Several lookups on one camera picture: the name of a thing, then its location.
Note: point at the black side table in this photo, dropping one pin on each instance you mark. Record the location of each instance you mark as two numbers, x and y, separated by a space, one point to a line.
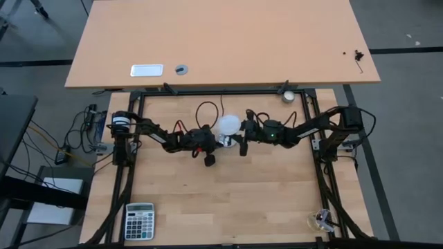
14 124

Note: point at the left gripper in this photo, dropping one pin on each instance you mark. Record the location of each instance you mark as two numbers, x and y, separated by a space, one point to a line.
202 141

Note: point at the small black hardware piece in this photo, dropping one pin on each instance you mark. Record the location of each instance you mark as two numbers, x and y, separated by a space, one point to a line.
358 54

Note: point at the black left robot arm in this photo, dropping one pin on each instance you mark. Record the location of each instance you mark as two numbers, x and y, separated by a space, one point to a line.
152 129

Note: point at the black aluminium rig frame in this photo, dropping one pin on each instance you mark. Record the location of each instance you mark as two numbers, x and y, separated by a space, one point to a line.
194 92

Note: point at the thin black hex key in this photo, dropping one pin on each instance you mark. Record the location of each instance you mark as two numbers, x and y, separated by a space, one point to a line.
360 67

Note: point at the white rectangular desk plate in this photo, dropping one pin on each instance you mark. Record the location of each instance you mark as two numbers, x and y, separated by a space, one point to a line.
146 70

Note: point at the black frame clamp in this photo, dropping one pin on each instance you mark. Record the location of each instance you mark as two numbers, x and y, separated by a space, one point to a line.
170 88
284 87

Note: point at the white box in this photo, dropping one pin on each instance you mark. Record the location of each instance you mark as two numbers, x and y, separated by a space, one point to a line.
55 204

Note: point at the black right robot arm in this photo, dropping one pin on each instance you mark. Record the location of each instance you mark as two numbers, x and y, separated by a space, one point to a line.
311 129

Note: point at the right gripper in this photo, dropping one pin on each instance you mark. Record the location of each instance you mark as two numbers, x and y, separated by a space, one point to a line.
268 133

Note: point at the light beige desk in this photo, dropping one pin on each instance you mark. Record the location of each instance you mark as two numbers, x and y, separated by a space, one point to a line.
221 41

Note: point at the black power adapter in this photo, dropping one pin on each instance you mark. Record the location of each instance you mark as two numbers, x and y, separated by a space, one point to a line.
62 155

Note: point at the grey round desk grommet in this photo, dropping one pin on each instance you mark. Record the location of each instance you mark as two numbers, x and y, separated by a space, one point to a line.
181 70

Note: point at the white metal bracket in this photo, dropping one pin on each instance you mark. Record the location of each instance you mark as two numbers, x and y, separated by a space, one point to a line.
315 144

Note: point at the white tape roll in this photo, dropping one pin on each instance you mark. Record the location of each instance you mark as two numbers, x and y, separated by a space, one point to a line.
288 96

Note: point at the grey metal bracket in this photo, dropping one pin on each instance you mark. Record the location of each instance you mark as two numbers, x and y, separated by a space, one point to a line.
100 148
351 143

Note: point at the clear pen cup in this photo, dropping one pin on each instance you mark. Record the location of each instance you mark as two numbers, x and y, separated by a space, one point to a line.
320 221

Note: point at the grey desk calculator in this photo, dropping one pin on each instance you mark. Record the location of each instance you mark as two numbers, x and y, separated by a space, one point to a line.
139 223

